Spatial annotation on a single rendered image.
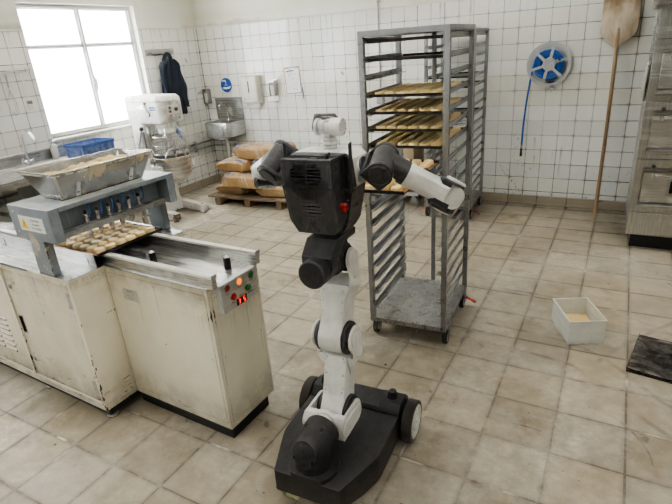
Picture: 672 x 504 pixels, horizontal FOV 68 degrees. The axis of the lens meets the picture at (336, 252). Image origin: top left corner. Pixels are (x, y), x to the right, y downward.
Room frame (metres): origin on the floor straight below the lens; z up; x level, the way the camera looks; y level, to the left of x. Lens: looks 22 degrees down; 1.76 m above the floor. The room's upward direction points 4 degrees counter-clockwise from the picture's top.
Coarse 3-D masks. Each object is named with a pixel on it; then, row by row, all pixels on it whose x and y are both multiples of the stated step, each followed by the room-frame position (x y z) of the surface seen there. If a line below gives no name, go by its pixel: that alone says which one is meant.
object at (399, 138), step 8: (456, 128) 3.11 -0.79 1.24; (392, 136) 2.99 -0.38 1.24; (400, 136) 2.97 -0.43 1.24; (408, 136) 3.00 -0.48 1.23; (416, 136) 2.96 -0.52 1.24; (424, 136) 2.93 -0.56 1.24; (432, 136) 2.91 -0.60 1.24; (440, 136) 2.95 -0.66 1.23; (400, 144) 2.75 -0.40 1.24; (408, 144) 2.81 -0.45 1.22; (416, 144) 2.73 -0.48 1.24; (424, 144) 2.70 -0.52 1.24; (432, 144) 2.68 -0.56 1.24; (440, 144) 2.72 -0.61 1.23
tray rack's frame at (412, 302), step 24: (456, 24) 2.71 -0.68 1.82; (432, 48) 3.27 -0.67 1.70; (432, 72) 3.27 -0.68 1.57; (432, 96) 3.27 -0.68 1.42; (432, 216) 3.27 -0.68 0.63; (432, 240) 3.26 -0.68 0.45; (432, 264) 3.26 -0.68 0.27; (408, 288) 3.15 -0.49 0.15; (432, 288) 3.13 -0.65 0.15; (456, 288) 3.10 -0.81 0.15; (384, 312) 2.84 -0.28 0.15; (408, 312) 2.82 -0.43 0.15; (432, 312) 2.80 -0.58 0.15
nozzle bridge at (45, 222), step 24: (96, 192) 2.40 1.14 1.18; (120, 192) 2.45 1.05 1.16; (144, 192) 2.67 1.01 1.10; (168, 192) 2.70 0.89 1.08; (24, 216) 2.24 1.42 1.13; (48, 216) 2.13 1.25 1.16; (72, 216) 2.31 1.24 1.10; (120, 216) 2.46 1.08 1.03; (48, 240) 2.16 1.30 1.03; (48, 264) 2.20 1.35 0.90
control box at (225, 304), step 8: (240, 272) 2.09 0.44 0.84; (248, 272) 2.11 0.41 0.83; (224, 280) 2.01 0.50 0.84; (232, 280) 2.02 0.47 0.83; (248, 280) 2.10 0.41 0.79; (256, 280) 2.15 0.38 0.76; (224, 288) 1.97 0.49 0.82; (232, 288) 2.01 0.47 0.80; (240, 288) 2.05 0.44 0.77; (256, 288) 2.14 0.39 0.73; (216, 296) 1.97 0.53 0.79; (224, 296) 1.97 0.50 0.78; (240, 296) 2.05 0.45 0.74; (248, 296) 2.09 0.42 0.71; (224, 304) 1.96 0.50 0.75; (232, 304) 2.00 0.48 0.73; (224, 312) 1.95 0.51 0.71
